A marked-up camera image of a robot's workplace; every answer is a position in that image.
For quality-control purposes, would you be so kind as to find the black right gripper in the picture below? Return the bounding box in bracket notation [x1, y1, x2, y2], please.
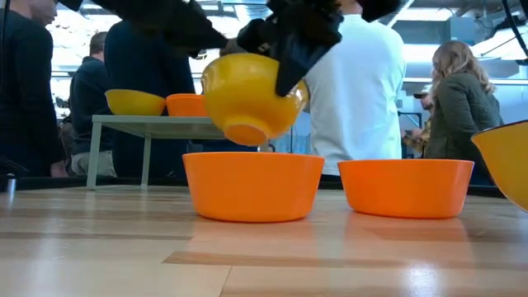
[237, 0, 344, 97]

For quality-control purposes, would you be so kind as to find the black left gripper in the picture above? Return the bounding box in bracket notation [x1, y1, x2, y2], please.
[91, 0, 229, 57]

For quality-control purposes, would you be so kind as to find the orange plastic mini bowl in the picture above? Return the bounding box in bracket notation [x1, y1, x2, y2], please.
[337, 158, 475, 219]
[182, 151, 326, 224]
[165, 92, 210, 118]

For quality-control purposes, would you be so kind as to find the glossy yellow mini bowl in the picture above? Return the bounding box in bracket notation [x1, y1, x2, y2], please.
[200, 52, 309, 147]

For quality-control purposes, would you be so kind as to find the yellow bowl with patterned inside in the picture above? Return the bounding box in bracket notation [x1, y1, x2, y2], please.
[104, 88, 167, 117]

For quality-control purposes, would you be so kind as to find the pale green perforated riser shelf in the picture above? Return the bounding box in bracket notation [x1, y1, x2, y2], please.
[85, 114, 271, 191]

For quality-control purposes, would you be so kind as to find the yellow bowl with dark rim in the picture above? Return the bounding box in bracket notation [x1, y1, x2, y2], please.
[471, 120, 528, 214]

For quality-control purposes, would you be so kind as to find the black hanging cable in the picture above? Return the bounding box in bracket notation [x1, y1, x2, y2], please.
[500, 0, 528, 66]

